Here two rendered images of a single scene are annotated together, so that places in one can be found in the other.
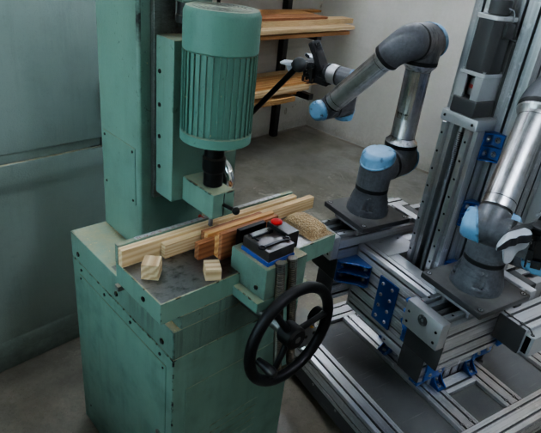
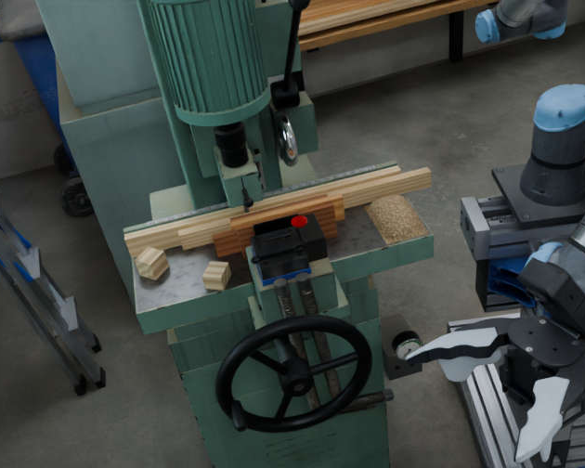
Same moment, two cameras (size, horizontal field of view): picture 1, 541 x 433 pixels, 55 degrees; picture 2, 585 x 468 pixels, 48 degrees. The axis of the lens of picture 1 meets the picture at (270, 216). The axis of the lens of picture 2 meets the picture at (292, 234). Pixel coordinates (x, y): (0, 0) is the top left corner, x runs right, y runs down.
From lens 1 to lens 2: 0.71 m
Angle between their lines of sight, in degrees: 33
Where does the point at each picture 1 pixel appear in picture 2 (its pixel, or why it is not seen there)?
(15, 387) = (158, 339)
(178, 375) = (192, 389)
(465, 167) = not seen: outside the picture
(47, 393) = not seen: hidden behind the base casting
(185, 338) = (188, 351)
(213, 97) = (179, 58)
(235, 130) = (220, 98)
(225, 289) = (235, 300)
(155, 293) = (140, 297)
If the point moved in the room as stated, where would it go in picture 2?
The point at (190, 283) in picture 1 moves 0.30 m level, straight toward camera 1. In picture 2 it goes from (187, 289) to (97, 413)
